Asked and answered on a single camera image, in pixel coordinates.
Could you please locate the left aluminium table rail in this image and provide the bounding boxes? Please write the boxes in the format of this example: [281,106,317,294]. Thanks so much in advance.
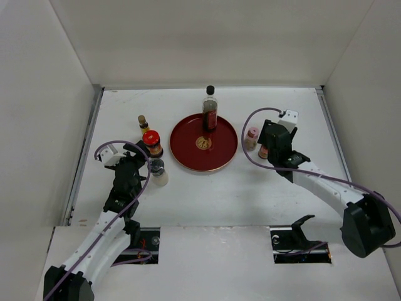
[60,84,105,226]

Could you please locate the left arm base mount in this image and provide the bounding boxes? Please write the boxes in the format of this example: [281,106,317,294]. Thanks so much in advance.
[113,228,160,266]

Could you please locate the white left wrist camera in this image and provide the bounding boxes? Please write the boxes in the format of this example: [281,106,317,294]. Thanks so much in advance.
[95,144,126,167]

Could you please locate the yellow cap red sauce bottle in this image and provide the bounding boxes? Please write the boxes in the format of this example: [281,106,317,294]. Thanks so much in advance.
[258,145,269,160]

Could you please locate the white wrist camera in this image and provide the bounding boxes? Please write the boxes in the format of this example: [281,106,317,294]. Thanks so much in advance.
[95,144,126,167]
[278,110,299,132]

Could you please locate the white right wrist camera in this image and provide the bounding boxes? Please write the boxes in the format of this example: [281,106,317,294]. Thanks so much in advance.
[278,110,299,132]

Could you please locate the clear grinder with black top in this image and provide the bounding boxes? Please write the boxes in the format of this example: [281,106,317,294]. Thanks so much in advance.
[150,158,169,186]

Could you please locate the aluminium table rail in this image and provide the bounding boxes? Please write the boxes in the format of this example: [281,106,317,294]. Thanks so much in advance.
[316,85,366,224]
[94,83,325,90]
[60,84,105,226]

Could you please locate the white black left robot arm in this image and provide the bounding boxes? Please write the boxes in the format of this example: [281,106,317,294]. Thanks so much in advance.
[43,140,150,300]

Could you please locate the yellow label gold cap bottle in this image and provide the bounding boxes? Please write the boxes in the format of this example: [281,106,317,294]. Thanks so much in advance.
[138,115,150,135]

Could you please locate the red lid chili sauce jar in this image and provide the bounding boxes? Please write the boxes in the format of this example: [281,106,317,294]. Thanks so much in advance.
[142,130,164,158]

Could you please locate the red round lacquer tray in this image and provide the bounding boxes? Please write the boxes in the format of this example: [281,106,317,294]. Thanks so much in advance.
[169,114,238,172]

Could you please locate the right aluminium table rail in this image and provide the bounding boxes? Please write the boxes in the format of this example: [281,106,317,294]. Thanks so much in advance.
[316,85,366,224]

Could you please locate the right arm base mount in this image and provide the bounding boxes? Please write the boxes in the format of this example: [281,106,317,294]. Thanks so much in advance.
[270,214,331,264]

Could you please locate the tall dark bottle red label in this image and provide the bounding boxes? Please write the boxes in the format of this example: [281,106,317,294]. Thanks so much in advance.
[202,85,218,132]

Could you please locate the pink lid spice jar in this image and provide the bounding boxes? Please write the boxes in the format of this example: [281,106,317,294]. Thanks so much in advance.
[244,127,259,151]

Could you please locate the back aluminium table rail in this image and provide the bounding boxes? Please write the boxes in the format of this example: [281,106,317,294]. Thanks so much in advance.
[94,83,325,90]

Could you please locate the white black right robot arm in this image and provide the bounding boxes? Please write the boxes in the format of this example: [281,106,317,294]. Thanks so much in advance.
[258,120,395,258]

